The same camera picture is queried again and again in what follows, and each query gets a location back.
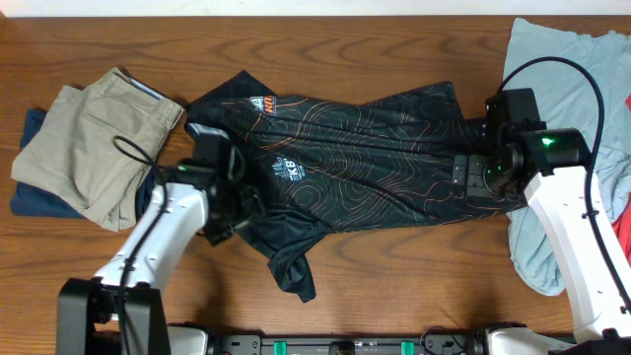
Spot folded khaki trousers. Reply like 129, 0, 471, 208
11, 68, 183, 232

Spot light grey t-shirt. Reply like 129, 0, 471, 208
502, 18, 631, 297

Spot red garment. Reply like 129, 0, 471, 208
610, 93, 631, 262

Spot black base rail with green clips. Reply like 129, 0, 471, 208
167, 324, 489, 355

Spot black orange-patterned sports shirt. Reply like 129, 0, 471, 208
186, 72, 519, 302

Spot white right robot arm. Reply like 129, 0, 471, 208
452, 128, 630, 354

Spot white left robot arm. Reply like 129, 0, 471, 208
55, 160, 264, 354

